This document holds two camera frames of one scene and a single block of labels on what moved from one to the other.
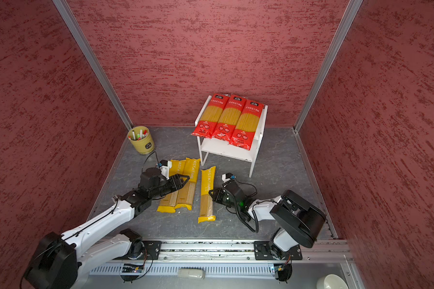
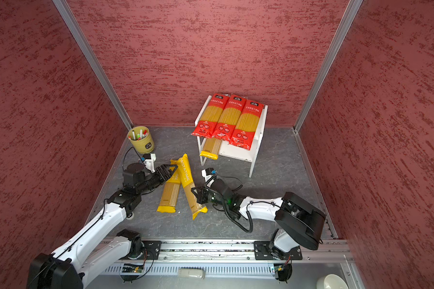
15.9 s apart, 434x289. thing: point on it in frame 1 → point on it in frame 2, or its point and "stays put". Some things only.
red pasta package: (205, 126) stays put
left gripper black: (178, 176) → (167, 173)
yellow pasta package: (208, 182) → (211, 148)
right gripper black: (217, 198) → (201, 196)
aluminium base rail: (240, 251) stays put
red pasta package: (248, 124) stays put
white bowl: (331, 282) stays put
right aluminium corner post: (346, 21) stays put
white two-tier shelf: (211, 147) stays put
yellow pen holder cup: (141, 139) stays put
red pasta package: (214, 110) → (228, 118)
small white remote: (198, 273) stays put
